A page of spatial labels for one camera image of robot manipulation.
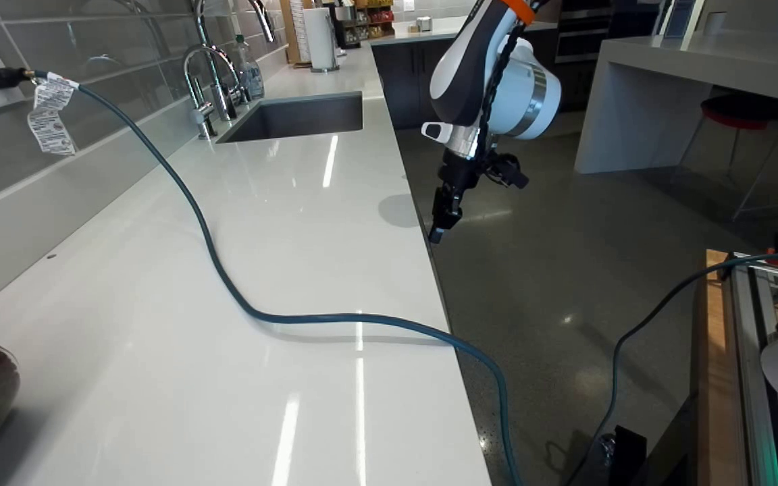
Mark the tall chrome kitchen faucet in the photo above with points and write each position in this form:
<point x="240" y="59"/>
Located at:
<point x="266" y="24"/>

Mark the undermount kitchen sink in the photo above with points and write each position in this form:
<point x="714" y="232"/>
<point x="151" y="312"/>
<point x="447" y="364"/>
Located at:
<point x="298" y="116"/>

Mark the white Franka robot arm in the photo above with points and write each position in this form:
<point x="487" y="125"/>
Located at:
<point x="524" y="98"/>

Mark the white paper towel roll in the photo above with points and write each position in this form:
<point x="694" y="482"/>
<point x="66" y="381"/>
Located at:
<point x="323" y="40"/>

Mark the small chrome faucet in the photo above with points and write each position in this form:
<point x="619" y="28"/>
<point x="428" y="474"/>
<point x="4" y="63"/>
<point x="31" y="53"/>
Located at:
<point x="200" y="121"/>

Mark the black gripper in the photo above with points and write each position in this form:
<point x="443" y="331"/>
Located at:
<point x="459" y="177"/>

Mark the wooden robot mounting table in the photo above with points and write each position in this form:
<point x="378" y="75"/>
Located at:
<point x="717" y="379"/>

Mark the clear plastic bag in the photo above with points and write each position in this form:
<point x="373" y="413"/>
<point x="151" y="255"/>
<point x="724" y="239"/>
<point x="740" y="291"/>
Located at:
<point x="50" y="121"/>

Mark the black power plug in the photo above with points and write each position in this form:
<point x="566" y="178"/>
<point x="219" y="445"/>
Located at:
<point x="0" y="75"/>

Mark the black floor box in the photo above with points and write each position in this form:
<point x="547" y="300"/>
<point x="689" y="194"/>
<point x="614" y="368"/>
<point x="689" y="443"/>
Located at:
<point x="628" y="448"/>

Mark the red round stool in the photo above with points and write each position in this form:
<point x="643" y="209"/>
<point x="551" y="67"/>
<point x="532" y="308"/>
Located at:
<point x="735" y="109"/>

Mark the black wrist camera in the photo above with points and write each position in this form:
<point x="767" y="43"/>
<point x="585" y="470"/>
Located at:
<point x="506" y="167"/>

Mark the grey kitchen island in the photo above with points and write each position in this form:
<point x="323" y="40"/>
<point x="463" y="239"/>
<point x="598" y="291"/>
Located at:
<point x="641" y="109"/>

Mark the wooden cutting board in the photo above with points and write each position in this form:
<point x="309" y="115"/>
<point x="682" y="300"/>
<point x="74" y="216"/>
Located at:
<point x="292" y="31"/>

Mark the small white cup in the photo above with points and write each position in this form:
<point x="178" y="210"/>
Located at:
<point x="421" y="21"/>

